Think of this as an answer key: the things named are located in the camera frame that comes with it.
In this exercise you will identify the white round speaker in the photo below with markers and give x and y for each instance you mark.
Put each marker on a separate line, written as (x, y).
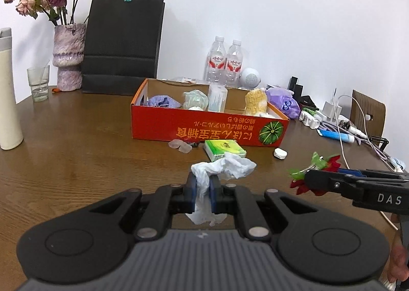
(250, 79)

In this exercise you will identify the clear plastic water bottle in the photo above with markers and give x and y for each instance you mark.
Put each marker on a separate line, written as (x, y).
(234, 67)
(215, 64)

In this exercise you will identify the white charger plug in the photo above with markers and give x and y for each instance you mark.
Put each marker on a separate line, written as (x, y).
(330, 108)

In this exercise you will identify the green tissue packet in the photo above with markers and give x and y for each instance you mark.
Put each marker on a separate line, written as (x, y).
(223, 148)

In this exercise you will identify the white tissue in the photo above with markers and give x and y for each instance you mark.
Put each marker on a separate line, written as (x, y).
(233, 166)

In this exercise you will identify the small white case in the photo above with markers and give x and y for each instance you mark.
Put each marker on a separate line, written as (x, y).
(280, 153)

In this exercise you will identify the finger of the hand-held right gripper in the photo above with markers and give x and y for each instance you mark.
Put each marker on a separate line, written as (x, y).
(326, 180)
(354, 172)

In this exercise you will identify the person's right hand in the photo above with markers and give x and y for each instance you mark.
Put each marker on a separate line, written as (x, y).
(396, 262)

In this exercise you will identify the blue tube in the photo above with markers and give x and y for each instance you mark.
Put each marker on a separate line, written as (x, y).
(335, 136)

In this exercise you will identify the clear drinking glass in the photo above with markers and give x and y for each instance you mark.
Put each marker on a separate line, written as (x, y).
(39, 88)

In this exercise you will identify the white and yellow plush toy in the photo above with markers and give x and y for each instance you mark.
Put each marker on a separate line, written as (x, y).
(255, 100)

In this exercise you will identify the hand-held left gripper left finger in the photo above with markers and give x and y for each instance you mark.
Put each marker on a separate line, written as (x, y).
(191, 188)

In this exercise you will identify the purple plastic bag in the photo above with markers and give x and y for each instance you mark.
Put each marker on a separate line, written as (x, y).
(284, 102)

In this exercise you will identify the purple stone vase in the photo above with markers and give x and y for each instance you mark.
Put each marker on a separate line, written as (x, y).
(68, 54)

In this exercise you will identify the red cardboard box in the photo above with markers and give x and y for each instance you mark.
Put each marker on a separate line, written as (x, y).
(204, 126)

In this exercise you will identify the red artificial rose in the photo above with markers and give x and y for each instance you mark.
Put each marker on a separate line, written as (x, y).
(332, 163)

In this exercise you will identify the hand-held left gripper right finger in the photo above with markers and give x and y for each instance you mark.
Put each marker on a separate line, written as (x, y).
(213, 193)

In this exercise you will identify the glass stirring rod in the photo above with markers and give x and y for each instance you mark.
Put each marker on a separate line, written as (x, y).
(43, 73)

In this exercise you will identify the black paper bag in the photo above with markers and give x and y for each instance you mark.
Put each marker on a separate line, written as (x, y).
(121, 48)

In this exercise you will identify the cream thermos bottle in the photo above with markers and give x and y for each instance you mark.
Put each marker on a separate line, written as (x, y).
(9, 96)

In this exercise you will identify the brown chair back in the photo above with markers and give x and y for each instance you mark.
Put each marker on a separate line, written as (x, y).
(364, 111)

